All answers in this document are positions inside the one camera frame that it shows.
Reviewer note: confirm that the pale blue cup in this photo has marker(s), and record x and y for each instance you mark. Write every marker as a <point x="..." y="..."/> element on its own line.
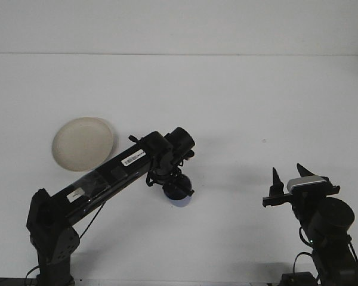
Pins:
<point x="181" y="203"/>

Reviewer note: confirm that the pale round plate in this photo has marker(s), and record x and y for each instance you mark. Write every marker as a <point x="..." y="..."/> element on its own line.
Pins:
<point x="77" y="143"/>

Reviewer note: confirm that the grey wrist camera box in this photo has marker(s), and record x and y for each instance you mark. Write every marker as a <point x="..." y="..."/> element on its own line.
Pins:
<point x="304" y="182"/>

